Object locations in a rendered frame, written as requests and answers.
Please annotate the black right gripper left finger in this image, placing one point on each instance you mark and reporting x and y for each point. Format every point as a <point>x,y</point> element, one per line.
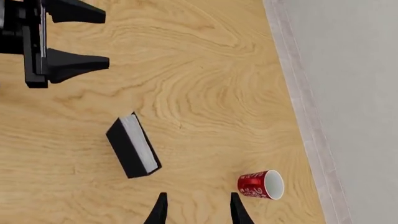
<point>157,213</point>

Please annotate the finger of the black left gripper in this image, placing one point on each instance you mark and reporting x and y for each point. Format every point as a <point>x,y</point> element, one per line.
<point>73,64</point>
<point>76,12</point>

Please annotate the black book with white pages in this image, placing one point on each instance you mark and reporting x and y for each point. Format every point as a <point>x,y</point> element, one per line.
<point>132,149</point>

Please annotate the red mug with white pattern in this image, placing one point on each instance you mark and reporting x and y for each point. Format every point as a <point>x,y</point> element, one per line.
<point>259,185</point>

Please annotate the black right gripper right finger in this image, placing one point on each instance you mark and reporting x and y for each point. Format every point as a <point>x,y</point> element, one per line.
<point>240,214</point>

